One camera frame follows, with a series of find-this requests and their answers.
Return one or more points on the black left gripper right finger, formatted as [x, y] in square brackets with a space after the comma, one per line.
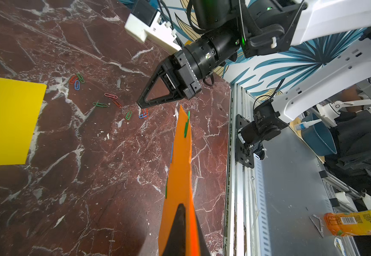
[204, 251]

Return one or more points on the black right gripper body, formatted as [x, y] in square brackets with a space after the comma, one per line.
[263, 28]

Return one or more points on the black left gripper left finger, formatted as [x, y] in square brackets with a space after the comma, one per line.
[176, 244]

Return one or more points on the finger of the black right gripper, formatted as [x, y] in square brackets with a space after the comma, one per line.
[162, 87]

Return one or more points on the orange paper sheet stack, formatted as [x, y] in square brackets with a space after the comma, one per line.
[180, 190]

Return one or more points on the yellow paper sheet stack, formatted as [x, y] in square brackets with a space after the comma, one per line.
[20, 104]

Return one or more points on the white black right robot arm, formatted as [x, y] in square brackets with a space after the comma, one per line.
[329, 40]

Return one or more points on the red paperclip on orange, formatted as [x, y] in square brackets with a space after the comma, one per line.
[144, 114]

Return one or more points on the pink paperclip on yellow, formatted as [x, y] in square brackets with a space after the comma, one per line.
[111, 96]

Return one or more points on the red paperclip on yellow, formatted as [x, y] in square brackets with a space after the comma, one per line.
[115, 101]

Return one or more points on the green paperclip on yellow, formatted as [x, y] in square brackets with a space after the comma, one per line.
[128, 115]

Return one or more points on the blue paperclip on orange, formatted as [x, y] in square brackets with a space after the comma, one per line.
[171, 155]

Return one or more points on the dark green paperclip on green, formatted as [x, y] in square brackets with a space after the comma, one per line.
[100, 105]

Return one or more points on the blue paperclip on green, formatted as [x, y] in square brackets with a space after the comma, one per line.
[77, 85]

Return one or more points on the red paperclip on green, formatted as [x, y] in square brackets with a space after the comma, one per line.
[73, 79]

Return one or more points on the teal plastic bin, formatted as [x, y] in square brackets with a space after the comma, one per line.
[319, 138]

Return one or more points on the orange drink bottle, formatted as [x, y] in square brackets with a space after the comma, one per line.
[349, 224]

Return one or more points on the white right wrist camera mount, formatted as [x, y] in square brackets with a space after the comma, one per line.
[146, 23]

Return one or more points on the aluminium front rail frame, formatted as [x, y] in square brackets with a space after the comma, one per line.
[275, 206]

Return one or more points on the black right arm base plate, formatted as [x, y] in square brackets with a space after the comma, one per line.
[248, 147]

